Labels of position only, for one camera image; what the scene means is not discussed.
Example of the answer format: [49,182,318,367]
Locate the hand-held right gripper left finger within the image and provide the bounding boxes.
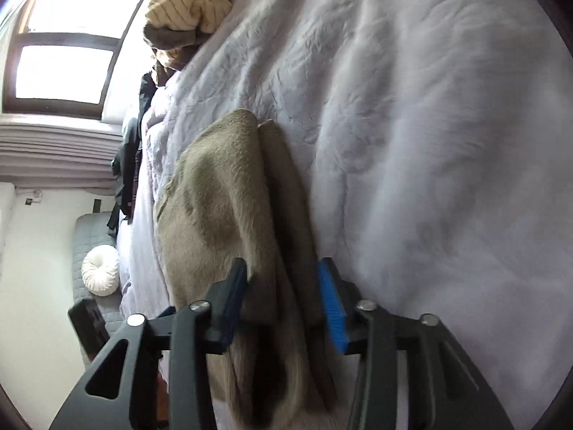
[48,257,248,430]

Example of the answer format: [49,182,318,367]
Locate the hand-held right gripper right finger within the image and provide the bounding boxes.
[318,257,515,430]

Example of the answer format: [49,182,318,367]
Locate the beige fuzzy sweater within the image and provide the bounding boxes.
[153,108,338,430]

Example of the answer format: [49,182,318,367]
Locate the dark hanging clothes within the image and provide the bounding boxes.
[106,72,155,239]

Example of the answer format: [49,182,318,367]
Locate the white round cushion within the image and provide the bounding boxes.
[81,245,121,297]

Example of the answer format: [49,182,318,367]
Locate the grey quilted mat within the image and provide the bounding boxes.
[72,210,135,368]

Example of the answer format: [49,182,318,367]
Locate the grey striped curtain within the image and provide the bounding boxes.
[0,114,125,196]

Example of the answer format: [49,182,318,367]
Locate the white textured bedspread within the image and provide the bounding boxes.
[119,0,569,430]

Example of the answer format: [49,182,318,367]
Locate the brown cloth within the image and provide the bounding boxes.
[152,47,189,87]

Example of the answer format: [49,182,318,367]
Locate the dark framed window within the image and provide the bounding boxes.
[0,0,167,121]

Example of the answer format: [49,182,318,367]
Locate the grey cloth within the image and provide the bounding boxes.
[143,23,207,51]

